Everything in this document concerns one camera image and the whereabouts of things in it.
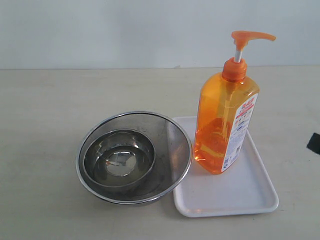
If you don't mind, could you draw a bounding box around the orange pump soap bottle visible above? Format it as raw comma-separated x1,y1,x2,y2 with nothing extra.
194,30,276,175

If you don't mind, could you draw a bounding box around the small stainless steel bowl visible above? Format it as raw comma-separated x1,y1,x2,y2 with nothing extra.
81,128,156,192

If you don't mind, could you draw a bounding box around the white plastic tray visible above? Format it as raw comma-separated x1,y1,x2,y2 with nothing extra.
172,115,280,219

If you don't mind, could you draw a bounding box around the steel mesh colander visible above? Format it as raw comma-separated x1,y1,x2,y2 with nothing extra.
75,111,193,206

